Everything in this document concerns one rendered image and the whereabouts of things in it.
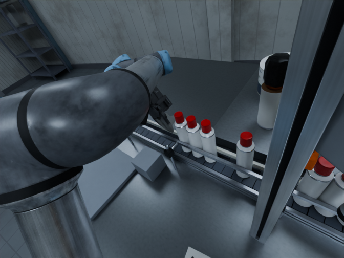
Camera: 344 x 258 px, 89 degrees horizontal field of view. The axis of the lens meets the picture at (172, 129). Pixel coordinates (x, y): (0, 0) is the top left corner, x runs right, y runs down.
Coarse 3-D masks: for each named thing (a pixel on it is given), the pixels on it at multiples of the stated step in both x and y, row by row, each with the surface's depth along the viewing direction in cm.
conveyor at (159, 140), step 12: (144, 132) 92; (168, 132) 88; (168, 144) 82; (192, 156) 74; (216, 168) 67; (228, 168) 66; (252, 168) 64; (240, 180) 62; (252, 180) 61; (288, 204) 53; (312, 216) 50; (336, 228) 46
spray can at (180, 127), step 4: (176, 112) 64; (180, 112) 64; (176, 116) 63; (180, 116) 62; (176, 120) 64; (180, 120) 64; (184, 120) 66; (176, 124) 66; (180, 124) 65; (184, 124) 65; (176, 128) 67; (180, 128) 65; (184, 128) 66; (180, 132) 67; (184, 132) 67; (180, 136) 69; (184, 136) 68; (180, 140) 71; (184, 140) 70; (188, 140) 71; (184, 148) 74; (188, 152) 75
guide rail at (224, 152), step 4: (148, 120) 92; (152, 124) 92; (156, 124) 89; (164, 128) 86; (176, 132) 81; (220, 148) 69; (220, 152) 69; (224, 152) 68; (228, 152) 67; (228, 156) 68; (232, 156) 66; (252, 164) 62; (256, 164) 61; (260, 164) 60; (260, 168) 61
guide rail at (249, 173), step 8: (144, 128) 83; (152, 128) 80; (168, 136) 74; (184, 144) 69; (200, 152) 64; (216, 160) 61; (224, 160) 60; (240, 168) 56; (256, 176) 53; (296, 192) 47; (304, 200) 47; (312, 200) 45; (328, 208) 43; (336, 208) 43
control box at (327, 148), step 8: (336, 112) 16; (336, 120) 17; (328, 128) 18; (336, 128) 17; (328, 136) 18; (336, 136) 17; (320, 144) 19; (328, 144) 19; (336, 144) 18; (320, 152) 20; (328, 152) 19; (336, 152) 18; (328, 160) 19; (336, 160) 18
